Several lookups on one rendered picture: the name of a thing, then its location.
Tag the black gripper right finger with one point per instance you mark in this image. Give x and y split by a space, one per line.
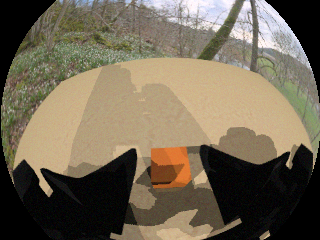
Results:
235 182

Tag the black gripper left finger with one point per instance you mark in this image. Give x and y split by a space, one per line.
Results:
104 193

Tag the orange-brown block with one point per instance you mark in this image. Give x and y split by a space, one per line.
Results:
170 168

